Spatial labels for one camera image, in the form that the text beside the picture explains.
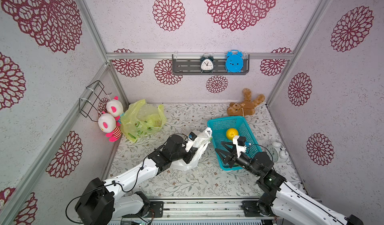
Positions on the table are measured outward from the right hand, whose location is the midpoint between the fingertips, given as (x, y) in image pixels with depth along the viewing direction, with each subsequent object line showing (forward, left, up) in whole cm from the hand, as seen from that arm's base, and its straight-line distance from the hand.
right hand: (218, 145), depth 69 cm
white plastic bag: (+4, +7, -4) cm, 9 cm away
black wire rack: (+16, +64, +10) cm, 67 cm away
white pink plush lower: (+15, +60, -3) cm, 62 cm away
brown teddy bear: (+42, -26, -18) cm, 52 cm away
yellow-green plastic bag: (+34, +52, -24) cm, 66 cm away
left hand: (+3, +11, -11) cm, 16 cm away
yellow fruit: (+20, -12, -19) cm, 30 cm away
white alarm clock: (+5, -35, -16) cm, 38 cm away
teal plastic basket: (+26, -4, -23) cm, 35 cm away
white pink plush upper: (+27, +61, -4) cm, 67 cm away
